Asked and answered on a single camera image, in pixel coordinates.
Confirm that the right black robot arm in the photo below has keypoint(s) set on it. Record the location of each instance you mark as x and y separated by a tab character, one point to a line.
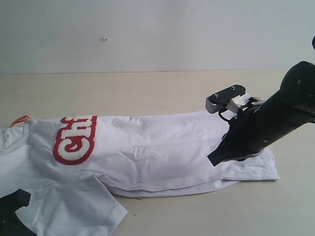
292	106

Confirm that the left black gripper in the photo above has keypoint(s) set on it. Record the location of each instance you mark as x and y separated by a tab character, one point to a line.
10	224

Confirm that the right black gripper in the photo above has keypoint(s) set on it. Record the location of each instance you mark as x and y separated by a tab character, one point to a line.
246	134

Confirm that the white t-shirt red lettering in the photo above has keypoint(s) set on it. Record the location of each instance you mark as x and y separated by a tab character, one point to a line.
73	166

